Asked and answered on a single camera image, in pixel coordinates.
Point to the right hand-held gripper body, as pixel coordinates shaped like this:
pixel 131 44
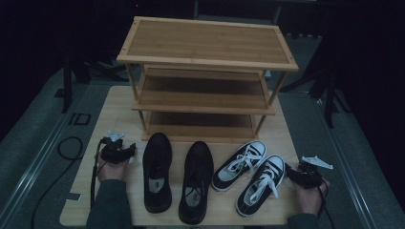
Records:
pixel 308 176

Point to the black and white sneaker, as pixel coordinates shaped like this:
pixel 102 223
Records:
pixel 261 187
pixel 237 168

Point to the black metal stand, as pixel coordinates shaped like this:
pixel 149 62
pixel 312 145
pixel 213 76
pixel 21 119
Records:
pixel 329 98
pixel 66 86

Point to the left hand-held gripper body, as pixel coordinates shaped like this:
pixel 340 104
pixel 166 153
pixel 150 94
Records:
pixel 113 152

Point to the person's left hand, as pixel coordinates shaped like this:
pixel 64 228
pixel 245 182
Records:
pixel 111 171

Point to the black shoe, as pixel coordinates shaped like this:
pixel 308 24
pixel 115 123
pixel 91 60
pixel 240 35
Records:
pixel 157 171
pixel 196 181

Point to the aluminium floor rail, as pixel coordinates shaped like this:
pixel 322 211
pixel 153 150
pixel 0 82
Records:
pixel 35 165
pixel 347 168

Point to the wooden three-tier shoe rack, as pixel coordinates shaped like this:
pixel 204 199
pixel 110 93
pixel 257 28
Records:
pixel 207 41

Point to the person's right hand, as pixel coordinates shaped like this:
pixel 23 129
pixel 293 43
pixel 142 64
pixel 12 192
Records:
pixel 310 198

